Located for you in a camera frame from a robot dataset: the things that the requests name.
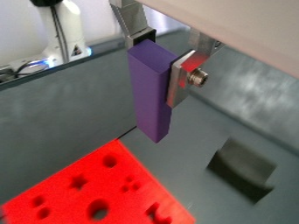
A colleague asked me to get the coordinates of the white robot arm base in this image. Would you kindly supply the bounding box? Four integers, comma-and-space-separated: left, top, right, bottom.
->
0, 0, 92, 83

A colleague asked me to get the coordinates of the black curved fixture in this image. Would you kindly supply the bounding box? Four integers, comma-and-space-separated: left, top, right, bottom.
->
207, 138, 276, 204

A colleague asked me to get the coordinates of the black cable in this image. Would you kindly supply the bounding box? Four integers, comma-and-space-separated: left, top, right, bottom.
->
0, 59, 50, 84

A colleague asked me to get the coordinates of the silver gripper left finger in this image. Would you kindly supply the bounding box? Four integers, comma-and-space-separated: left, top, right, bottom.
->
108, 0, 156, 48

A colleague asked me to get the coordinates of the purple rectangular block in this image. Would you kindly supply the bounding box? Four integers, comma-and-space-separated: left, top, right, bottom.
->
127, 40, 176, 143

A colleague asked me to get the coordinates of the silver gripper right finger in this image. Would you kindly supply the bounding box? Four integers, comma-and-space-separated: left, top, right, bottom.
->
167, 28, 221, 109

